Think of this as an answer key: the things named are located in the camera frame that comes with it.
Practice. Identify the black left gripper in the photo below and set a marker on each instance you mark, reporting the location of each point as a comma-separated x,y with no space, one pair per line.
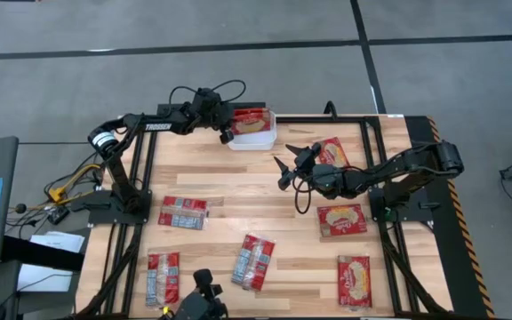
213,113

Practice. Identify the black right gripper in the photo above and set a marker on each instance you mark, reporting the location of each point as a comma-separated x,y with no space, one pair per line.
322,180

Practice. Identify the red Orville popcorn bag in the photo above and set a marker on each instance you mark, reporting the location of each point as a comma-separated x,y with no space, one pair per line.
354,281
251,122
182,213
253,262
337,153
163,280
341,220

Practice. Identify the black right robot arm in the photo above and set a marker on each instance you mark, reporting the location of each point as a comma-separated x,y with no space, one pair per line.
416,162

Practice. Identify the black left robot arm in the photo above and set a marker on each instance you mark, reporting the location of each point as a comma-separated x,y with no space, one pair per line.
162,125

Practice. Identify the white plastic basket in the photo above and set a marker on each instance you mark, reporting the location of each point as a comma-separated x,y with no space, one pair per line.
253,143

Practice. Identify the black perforated bar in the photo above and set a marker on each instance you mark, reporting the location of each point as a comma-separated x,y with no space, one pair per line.
167,109

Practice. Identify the small white label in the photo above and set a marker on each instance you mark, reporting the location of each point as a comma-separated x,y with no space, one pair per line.
395,116

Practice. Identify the black panel with hazard stripes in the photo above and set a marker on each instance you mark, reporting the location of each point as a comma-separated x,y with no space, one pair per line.
442,266

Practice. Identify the small black device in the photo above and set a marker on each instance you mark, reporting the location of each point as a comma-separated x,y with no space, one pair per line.
58,215

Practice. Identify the white paper sheet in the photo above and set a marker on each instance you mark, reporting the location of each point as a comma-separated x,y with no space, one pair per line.
42,277
56,242

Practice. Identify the black round knob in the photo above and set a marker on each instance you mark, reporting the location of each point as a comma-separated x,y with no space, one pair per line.
21,208

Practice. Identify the black aluminium table frame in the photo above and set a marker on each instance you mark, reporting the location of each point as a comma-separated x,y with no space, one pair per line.
318,120

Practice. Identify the black handheld camera rig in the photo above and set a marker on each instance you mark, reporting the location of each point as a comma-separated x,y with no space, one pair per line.
200,304

